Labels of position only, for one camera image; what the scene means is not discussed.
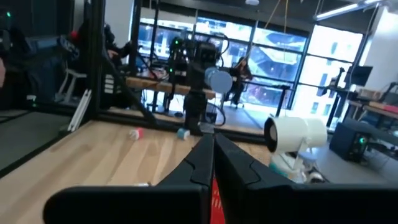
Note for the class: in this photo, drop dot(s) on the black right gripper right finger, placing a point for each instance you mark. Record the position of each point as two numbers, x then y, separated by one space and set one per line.
236 174

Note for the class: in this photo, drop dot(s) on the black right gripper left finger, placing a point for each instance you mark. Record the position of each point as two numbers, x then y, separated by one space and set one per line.
199 174

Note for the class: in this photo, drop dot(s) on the large blue capped hourglass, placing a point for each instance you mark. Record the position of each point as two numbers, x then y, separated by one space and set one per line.
221 81

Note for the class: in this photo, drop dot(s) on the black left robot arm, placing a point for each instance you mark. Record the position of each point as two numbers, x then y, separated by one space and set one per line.
194 109

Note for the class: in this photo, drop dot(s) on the red plastic basket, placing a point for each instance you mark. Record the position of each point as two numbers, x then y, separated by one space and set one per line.
217 205

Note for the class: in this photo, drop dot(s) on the teal cylinder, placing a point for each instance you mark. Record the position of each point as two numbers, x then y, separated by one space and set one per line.
275 170

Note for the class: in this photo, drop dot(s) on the teal and white cube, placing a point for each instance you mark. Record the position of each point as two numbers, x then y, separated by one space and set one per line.
183 134

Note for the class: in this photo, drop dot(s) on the person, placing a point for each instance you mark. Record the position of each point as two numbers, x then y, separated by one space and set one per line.
241 77

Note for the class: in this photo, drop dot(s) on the wooden background table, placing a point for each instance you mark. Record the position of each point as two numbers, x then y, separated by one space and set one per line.
149 84

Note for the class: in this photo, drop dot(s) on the white cylindrical lamp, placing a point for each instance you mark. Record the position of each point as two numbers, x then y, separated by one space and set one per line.
292 133

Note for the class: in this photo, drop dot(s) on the pink and white cube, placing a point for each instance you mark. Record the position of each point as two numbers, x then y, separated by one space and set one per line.
140 133

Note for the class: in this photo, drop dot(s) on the small white cylinder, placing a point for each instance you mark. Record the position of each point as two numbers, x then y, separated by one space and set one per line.
315 178

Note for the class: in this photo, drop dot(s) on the black computer tower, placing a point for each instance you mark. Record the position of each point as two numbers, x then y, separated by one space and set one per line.
348 143

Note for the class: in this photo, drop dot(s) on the silver aluminium extrusion bar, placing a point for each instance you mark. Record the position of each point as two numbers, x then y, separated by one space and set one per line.
79 110

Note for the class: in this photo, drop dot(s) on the white chair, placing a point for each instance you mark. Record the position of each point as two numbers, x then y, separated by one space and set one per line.
73 74

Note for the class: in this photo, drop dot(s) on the dark blue padded object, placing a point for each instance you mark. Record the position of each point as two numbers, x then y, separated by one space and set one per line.
46 46

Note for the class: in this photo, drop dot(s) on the black computer monitor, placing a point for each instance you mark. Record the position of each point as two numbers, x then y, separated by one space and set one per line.
360 76

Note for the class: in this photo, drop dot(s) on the background work desk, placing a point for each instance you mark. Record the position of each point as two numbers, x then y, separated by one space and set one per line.
382 107

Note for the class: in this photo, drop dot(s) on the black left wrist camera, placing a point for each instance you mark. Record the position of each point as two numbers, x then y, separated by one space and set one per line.
205 53

